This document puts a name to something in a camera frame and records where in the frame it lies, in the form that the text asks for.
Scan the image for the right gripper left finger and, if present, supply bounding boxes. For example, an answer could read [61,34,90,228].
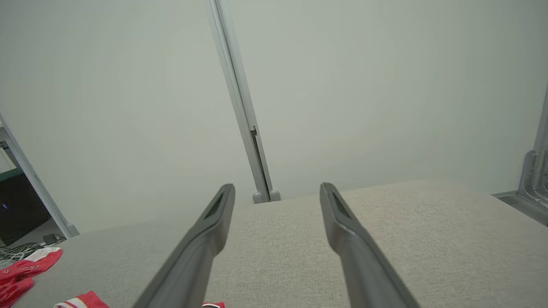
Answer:
[133,184,236,308]

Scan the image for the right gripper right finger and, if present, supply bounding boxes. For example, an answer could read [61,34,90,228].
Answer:
[319,183,422,308]

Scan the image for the red shorts white waistband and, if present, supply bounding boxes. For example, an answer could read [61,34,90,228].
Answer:
[0,247,63,308]

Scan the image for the black cabinet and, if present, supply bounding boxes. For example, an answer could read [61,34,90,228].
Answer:
[0,168,53,247]

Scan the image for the slim grey partition post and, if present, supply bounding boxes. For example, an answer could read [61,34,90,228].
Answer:
[0,112,80,239]

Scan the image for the tangled light floor cables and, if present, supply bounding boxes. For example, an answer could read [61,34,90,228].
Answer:
[0,242,43,262]

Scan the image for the grey post with angled brackets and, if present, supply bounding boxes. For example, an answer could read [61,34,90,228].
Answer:
[491,81,548,227]

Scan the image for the grey metal partition post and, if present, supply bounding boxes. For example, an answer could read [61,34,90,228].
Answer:
[205,0,281,204]

